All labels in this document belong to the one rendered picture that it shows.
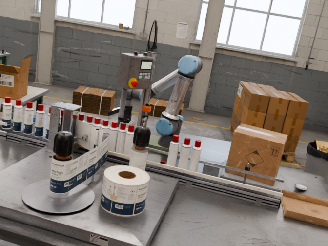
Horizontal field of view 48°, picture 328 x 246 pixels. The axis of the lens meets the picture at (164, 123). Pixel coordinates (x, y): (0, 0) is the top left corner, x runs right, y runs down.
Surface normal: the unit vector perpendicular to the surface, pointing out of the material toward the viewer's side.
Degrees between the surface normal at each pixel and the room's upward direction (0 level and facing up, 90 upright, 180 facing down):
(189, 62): 79
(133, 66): 90
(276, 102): 89
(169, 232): 0
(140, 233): 0
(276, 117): 88
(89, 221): 0
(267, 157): 90
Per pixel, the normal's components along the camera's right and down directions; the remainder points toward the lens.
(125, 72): -0.74, 0.07
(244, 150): -0.39, 0.19
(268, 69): -0.07, 0.26
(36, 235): 0.16, -0.95
